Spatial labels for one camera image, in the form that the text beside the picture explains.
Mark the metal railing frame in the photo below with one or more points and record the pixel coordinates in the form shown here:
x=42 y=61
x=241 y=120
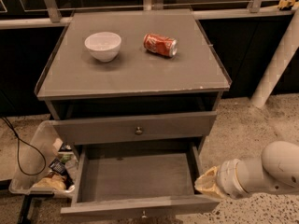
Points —
x=17 y=14

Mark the grey drawer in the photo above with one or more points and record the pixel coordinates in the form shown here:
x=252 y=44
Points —
x=135 y=128
x=134 y=180

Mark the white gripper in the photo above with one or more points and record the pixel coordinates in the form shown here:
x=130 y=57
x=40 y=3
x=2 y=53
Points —
x=226 y=177

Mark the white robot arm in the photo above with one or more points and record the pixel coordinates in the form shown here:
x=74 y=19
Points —
x=275 y=171

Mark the white diagonal post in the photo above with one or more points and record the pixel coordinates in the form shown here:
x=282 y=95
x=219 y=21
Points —
x=287 y=47

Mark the white ceramic bowl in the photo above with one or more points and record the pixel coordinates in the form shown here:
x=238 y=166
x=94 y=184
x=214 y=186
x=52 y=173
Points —
x=103 y=46

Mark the snack bags in bin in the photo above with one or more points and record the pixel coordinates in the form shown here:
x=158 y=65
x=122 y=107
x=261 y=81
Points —
x=63 y=171

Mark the yellow object on rail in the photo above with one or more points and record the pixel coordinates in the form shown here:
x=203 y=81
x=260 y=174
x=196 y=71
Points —
x=286 y=4

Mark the red soda can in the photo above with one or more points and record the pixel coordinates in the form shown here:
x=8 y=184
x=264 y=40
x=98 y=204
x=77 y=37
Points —
x=160 y=44

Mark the clear plastic storage bin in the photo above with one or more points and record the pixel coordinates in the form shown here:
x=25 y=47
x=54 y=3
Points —
x=34 y=161

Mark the grey wooden drawer cabinet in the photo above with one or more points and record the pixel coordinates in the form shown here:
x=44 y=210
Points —
x=136 y=82

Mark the grey top drawer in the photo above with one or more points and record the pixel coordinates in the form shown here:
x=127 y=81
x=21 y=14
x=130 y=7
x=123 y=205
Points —
x=135 y=128

